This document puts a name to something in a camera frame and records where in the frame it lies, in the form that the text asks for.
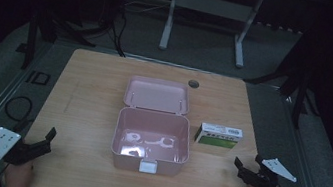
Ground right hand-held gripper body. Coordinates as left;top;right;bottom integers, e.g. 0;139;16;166
240;152;301;187

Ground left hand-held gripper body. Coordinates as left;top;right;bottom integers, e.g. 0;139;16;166
0;126;48;170

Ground white and green medicine box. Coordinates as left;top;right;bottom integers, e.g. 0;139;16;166
193;121;245;152

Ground pink plastic box with lid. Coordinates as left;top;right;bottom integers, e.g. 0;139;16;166
107;72;201;181

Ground person's left hand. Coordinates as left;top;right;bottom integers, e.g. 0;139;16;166
1;156;37;187

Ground black tripod stand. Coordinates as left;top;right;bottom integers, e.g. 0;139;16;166
20;0;101;81
236;25;333;134

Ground black looped floor cable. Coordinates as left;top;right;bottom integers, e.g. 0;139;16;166
1;92;35;126

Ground black floor bracket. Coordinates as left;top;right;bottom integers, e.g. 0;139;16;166
24;68;52;87

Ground round table cable hole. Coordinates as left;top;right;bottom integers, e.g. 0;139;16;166
187;79;201;90

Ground black cables behind table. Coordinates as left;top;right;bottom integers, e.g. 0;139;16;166
106;8;134;59

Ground white metal desk frame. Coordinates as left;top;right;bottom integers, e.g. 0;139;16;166
156;0;266;71

